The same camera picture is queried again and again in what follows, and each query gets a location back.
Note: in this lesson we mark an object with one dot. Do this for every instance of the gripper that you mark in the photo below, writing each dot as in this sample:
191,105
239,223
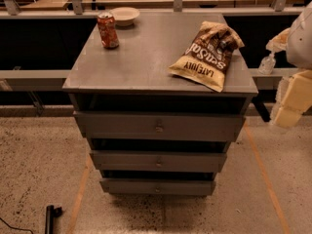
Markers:
300,44

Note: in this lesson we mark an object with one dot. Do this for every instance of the brown chip bag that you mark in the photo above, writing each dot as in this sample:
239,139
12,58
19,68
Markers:
208,58

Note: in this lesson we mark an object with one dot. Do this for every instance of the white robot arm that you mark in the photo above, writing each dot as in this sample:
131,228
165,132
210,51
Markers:
296,41

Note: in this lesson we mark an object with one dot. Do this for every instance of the red coke can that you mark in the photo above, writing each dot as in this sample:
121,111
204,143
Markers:
107,32

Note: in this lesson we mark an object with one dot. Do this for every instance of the clear sanitizer bottle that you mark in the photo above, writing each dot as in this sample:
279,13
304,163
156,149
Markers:
267,64

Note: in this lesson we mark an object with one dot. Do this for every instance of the grey drawer cabinet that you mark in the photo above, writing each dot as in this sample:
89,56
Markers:
134,78

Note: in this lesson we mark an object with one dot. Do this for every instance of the white bowl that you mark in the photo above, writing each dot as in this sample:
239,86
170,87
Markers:
125,16

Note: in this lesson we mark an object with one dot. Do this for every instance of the middle grey drawer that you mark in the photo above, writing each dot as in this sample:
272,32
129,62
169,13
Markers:
113,160

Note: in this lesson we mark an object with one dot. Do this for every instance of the grey drawer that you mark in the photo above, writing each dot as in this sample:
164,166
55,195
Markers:
160,187
113,160
159,126

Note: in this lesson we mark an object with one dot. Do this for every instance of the top grey drawer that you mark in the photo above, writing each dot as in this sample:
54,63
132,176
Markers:
159,126

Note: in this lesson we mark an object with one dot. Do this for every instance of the bottom grey drawer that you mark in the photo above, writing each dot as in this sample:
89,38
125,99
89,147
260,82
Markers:
160,187

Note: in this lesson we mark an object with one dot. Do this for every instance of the black floor post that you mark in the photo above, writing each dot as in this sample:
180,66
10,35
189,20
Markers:
51,213

